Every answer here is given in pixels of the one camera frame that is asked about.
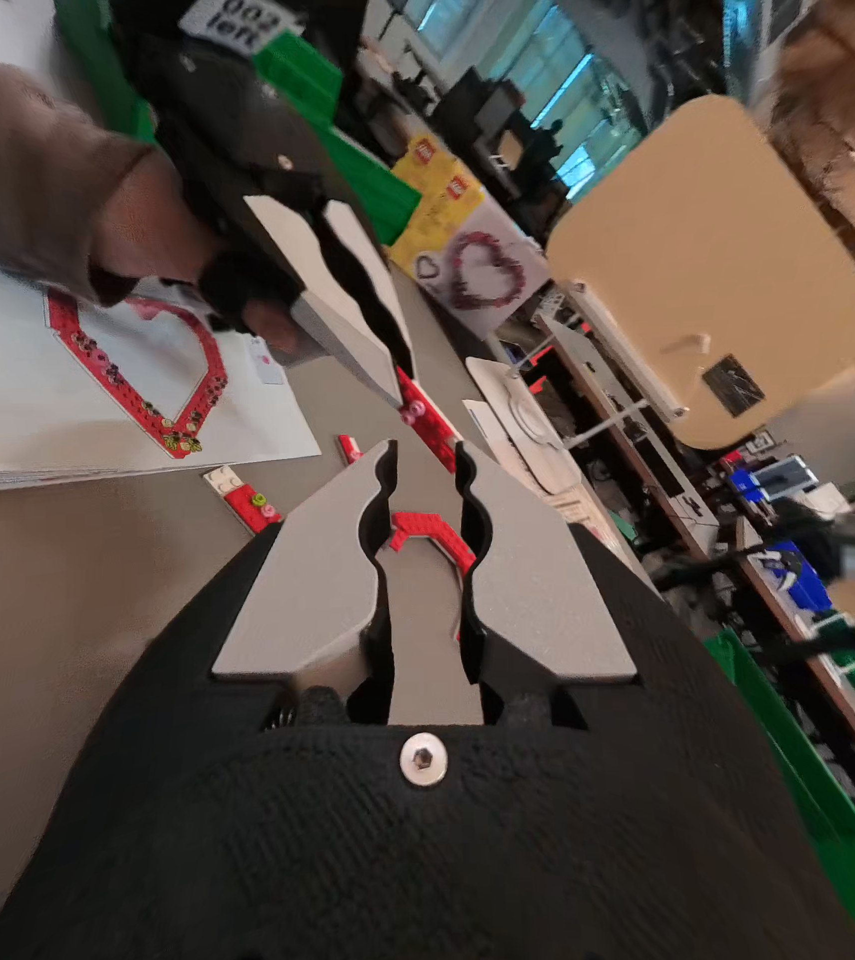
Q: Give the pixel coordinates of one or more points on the beige board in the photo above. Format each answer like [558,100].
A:
[712,270]

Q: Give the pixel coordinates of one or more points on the person's left hand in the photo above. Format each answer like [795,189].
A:
[150,232]

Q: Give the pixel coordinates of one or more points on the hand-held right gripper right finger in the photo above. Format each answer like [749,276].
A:
[540,592]

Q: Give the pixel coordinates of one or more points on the blue storage bin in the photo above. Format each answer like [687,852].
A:
[802,581]

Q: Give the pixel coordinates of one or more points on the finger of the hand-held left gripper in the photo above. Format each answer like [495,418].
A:
[307,262]
[364,244]

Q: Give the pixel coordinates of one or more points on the red curved lego piece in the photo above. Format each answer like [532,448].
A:
[427,529]

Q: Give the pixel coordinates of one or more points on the yellow lego box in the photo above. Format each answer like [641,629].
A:
[472,262]

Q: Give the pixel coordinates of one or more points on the red lego strip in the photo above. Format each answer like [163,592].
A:
[429,427]

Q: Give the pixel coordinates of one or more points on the white device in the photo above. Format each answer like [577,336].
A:
[525,427]

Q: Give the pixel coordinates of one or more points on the white instruction booklet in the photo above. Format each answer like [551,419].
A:
[97,397]

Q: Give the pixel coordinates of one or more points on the red and white lego piece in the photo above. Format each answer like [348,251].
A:
[244,501]

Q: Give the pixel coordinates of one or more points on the small red lego piece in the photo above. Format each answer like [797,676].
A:
[349,448]

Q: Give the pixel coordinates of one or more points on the person's left forearm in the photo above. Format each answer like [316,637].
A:
[22,150]

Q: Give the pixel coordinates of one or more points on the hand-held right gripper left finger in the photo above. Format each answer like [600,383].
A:
[307,585]

